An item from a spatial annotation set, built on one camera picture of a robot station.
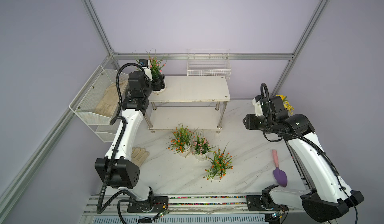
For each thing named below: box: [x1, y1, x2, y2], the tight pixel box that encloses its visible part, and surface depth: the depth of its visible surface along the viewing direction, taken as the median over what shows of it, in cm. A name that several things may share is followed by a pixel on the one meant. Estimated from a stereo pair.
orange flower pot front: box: [203, 141, 237, 184], surface depth 75 cm
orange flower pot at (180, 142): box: [164, 121, 195, 158], surface depth 86 cm
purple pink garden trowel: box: [272, 149, 288, 188], surface depth 85 cm
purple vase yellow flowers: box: [276, 94, 295, 116], surface depth 86 cm
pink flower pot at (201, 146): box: [192, 129, 218, 161], surface depth 82 cm
